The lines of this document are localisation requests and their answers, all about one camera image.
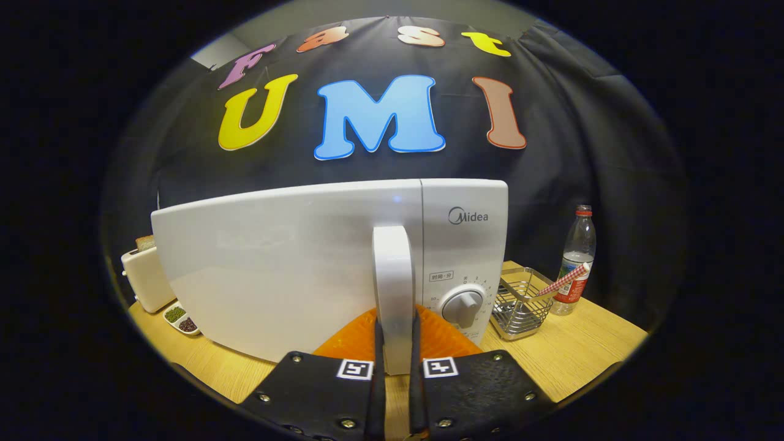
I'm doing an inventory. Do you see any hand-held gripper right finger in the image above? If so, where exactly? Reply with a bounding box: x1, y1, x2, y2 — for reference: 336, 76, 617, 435
408, 304, 558, 440

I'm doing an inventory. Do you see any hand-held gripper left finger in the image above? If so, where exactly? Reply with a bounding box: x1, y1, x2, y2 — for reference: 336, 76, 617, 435
239, 307, 388, 441

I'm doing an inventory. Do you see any white microwave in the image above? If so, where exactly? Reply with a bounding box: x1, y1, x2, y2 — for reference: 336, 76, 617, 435
151, 179, 509, 375

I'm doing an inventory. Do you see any red checkered straw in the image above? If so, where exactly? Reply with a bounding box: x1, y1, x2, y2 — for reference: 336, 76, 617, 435
536, 263, 592, 298

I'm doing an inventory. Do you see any white divided dish of beans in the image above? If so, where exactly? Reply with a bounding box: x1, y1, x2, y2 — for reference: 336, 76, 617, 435
163, 301, 202, 336

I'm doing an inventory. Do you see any clear bottle with red label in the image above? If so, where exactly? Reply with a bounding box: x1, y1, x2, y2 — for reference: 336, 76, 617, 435
549, 205, 597, 316

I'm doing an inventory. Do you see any white toaster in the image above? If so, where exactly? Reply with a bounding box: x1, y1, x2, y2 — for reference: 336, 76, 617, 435
121, 245, 176, 314

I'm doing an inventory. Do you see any black backdrop cloth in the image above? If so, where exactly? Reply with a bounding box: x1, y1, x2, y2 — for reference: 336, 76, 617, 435
101, 15, 687, 331

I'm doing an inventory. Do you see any wire mesh utensil holder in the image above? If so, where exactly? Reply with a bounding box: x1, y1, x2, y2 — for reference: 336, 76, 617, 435
490, 268, 555, 341

